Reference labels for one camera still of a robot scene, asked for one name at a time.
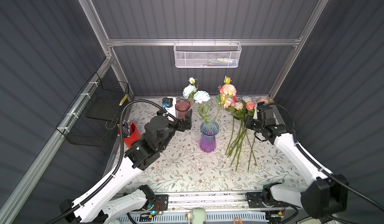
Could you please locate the purple blue glass vase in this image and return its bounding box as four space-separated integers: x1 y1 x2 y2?
200 122 220 153

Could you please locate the pink coral rose stem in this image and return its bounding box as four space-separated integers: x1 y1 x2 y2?
230 100 256 171

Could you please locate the light blue peony flower stem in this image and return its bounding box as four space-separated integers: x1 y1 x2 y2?
182 77 220 134

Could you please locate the cream pink rose stem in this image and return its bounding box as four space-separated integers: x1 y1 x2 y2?
226 101 244 157

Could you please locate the pink peony flower stem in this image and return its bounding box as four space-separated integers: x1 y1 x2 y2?
209 76 237 123

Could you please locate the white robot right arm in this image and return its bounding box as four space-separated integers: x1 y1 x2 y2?
244 116 348 219

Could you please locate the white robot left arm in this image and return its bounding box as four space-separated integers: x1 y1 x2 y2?
60 111 192 224

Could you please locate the pink grey glass vase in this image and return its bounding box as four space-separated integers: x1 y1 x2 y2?
175 99 191 120

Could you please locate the pale pink rose stem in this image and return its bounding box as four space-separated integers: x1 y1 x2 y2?
257 98 269 105

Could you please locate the white blue rose stem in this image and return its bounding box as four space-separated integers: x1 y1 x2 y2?
242 96 252 103

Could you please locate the floral table mat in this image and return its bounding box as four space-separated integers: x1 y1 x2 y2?
121 99 307 193

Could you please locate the red pencil cup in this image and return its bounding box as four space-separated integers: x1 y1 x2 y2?
122 121 141 148

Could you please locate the yellow marker in black basket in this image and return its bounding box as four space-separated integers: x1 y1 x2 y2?
119 94 128 106

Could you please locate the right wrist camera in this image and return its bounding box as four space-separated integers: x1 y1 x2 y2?
256 102 275 121

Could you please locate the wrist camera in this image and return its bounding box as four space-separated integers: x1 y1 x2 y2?
162 96 177 117
256 102 275 121

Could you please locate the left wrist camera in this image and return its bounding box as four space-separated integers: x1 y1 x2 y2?
162 96 177 117

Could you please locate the white wire mesh basket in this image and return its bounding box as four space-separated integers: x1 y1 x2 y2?
173 41 242 68

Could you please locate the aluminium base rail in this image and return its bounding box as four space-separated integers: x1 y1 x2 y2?
86 189 331 213

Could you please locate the black wire mesh basket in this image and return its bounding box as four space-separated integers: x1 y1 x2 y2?
57 74 130 147

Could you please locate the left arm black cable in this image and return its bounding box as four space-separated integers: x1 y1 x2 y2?
44 99 178 224

